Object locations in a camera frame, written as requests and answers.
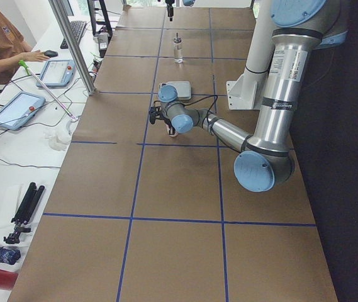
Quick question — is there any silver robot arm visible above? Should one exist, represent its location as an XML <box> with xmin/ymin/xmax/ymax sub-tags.
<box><xmin>149</xmin><ymin>1</ymin><xmax>350</xmax><ymax>192</ymax></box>
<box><xmin>164</xmin><ymin>0</ymin><xmax>195</xmax><ymax>21</ymax></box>

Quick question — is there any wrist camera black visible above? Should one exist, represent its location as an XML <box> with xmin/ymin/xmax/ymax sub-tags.
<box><xmin>148</xmin><ymin>101</ymin><xmax>164</xmax><ymax>125</ymax></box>

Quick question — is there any crumpled white tissue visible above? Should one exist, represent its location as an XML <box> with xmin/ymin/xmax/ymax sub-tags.
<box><xmin>44</xmin><ymin>122</ymin><xmax>72</xmax><ymax>151</ymax></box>

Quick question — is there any pink plastic cup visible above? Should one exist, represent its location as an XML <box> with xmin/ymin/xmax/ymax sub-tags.
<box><xmin>167</xmin><ymin>125</ymin><xmax>178</xmax><ymax>137</ymax></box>

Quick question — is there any black power adapter box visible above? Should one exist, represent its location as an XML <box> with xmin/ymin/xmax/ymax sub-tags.
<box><xmin>96</xmin><ymin>32</ymin><xmax>109</xmax><ymax>52</ymax></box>

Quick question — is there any near blue teach pendant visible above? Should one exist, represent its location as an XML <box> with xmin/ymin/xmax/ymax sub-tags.
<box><xmin>0</xmin><ymin>91</ymin><xmax>45</xmax><ymax>130</ymax></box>

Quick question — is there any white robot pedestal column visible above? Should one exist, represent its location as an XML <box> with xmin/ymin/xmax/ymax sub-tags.
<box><xmin>227</xmin><ymin>1</ymin><xmax>277</xmax><ymax>110</ymax></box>

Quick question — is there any blue teach pendant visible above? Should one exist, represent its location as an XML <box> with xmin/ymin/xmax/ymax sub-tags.
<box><xmin>38</xmin><ymin>59</ymin><xmax>76</xmax><ymax>88</ymax></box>
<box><xmin>0</xmin><ymin>91</ymin><xmax>45</xmax><ymax>130</ymax></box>

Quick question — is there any black computer mouse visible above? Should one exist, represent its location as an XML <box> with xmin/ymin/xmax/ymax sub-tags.
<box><xmin>43</xmin><ymin>50</ymin><xmax>58</xmax><ymax>58</ymax></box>

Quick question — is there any aluminium frame post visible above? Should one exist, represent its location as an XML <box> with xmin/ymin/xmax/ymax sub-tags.
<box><xmin>48</xmin><ymin>0</ymin><xmax>96</xmax><ymax>96</ymax></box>

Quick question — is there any black folded tripod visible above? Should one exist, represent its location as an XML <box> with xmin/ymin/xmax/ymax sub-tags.
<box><xmin>3</xmin><ymin>182</ymin><xmax>45</xmax><ymax>244</ymax></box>

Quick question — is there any metal rod green handle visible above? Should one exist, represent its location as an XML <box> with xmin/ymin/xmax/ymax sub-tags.
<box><xmin>18</xmin><ymin>60</ymin><xmax>79</xmax><ymax>122</ymax></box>

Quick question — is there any black keyboard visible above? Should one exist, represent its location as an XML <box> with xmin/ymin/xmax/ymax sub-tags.
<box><xmin>70</xmin><ymin>21</ymin><xmax>87</xmax><ymax>44</ymax></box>

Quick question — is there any silver kitchen scale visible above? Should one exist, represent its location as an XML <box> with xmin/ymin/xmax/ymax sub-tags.
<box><xmin>158</xmin><ymin>81</ymin><xmax>192</xmax><ymax>101</ymax></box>

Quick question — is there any far blue teach pendant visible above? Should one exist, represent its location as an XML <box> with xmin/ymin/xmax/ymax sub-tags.
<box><xmin>38</xmin><ymin>59</ymin><xmax>76</xmax><ymax>88</ymax></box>

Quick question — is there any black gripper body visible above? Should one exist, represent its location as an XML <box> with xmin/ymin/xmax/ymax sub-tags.
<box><xmin>163</xmin><ymin>116</ymin><xmax>173</xmax><ymax>129</ymax></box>
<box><xmin>165</xmin><ymin>0</ymin><xmax>174</xmax><ymax>16</ymax></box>

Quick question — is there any clear glass sauce bottle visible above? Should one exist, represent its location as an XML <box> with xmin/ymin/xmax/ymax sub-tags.
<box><xmin>173</xmin><ymin>32</ymin><xmax>183</xmax><ymax>64</ymax></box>

